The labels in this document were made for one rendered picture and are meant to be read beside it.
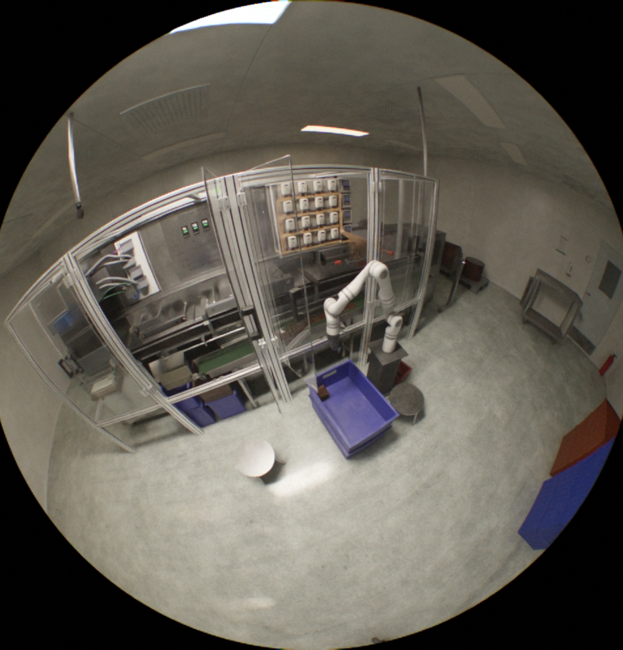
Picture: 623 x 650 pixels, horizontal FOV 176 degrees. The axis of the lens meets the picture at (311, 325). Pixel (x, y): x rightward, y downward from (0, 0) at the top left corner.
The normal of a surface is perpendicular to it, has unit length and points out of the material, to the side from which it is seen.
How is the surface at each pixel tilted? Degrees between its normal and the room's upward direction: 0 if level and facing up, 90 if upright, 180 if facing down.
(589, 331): 90
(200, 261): 90
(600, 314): 90
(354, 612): 0
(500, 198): 90
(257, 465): 0
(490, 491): 0
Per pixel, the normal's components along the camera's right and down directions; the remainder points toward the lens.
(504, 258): -0.89, 0.34
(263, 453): -0.09, -0.77
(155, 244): 0.44, 0.54
